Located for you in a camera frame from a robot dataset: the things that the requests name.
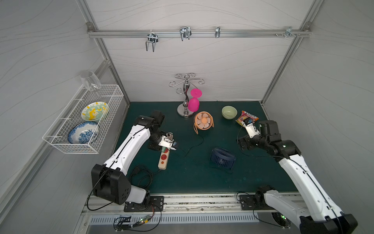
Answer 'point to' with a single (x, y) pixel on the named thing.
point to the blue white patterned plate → (82, 132)
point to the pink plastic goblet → (194, 103)
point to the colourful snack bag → (243, 115)
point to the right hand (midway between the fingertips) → (247, 134)
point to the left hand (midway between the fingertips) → (160, 142)
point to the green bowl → (229, 112)
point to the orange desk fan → (202, 120)
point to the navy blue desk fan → (223, 158)
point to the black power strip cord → (142, 175)
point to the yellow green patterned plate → (95, 111)
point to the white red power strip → (163, 161)
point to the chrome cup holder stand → (182, 110)
